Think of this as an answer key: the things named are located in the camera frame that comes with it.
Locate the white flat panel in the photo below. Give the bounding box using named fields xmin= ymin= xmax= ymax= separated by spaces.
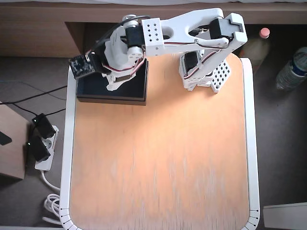
xmin=262 ymin=202 xmax=307 ymax=228

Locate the black rectangular bin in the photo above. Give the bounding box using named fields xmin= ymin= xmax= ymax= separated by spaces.
xmin=76 ymin=59 xmax=149 ymax=106

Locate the thick black floor cable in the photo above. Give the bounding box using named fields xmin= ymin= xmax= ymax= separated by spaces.
xmin=0 ymin=85 xmax=69 ymax=105

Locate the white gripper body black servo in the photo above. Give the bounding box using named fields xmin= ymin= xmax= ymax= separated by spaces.
xmin=90 ymin=28 xmax=146 ymax=74

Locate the brown wooden box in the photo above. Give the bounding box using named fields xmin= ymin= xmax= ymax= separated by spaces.
xmin=0 ymin=100 xmax=31 ymax=181

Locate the white coiled power cord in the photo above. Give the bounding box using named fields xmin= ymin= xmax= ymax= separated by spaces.
xmin=40 ymin=169 xmax=63 ymax=226

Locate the small black flat object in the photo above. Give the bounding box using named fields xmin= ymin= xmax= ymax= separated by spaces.
xmin=0 ymin=131 xmax=12 ymax=146

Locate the black wrist camera board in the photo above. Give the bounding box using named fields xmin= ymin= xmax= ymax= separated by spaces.
xmin=69 ymin=54 xmax=95 ymax=80

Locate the black power adapter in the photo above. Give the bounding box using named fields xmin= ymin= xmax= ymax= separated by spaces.
xmin=25 ymin=136 xmax=51 ymax=161
xmin=32 ymin=114 xmax=56 ymax=138

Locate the clear water bottle blue label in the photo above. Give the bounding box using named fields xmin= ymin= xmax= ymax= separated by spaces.
xmin=275 ymin=46 xmax=307 ymax=91

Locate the black camera cable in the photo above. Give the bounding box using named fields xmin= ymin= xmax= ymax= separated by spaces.
xmin=92 ymin=15 xmax=151 ymax=53

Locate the black adapter cable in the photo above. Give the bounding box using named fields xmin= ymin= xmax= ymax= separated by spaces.
xmin=4 ymin=102 xmax=38 ymax=119
xmin=45 ymin=108 xmax=67 ymax=117

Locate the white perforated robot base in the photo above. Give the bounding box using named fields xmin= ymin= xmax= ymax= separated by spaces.
xmin=178 ymin=54 xmax=233 ymax=94

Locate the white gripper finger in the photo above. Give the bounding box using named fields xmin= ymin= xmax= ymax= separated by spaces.
xmin=114 ymin=71 xmax=137 ymax=84
xmin=102 ymin=72 xmax=120 ymax=91

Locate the white power strip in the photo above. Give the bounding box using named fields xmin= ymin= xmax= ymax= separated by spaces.
xmin=35 ymin=126 xmax=59 ymax=171

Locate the yellow bottle pink cap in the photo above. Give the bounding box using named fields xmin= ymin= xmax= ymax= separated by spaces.
xmin=239 ymin=27 xmax=272 ymax=70

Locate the thin dark floor cable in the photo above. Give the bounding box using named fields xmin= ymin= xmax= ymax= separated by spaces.
xmin=0 ymin=80 xmax=67 ymax=101

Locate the brown wooden furniture frame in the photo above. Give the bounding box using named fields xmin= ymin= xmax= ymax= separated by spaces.
xmin=0 ymin=2 xmax=307 ymax=58

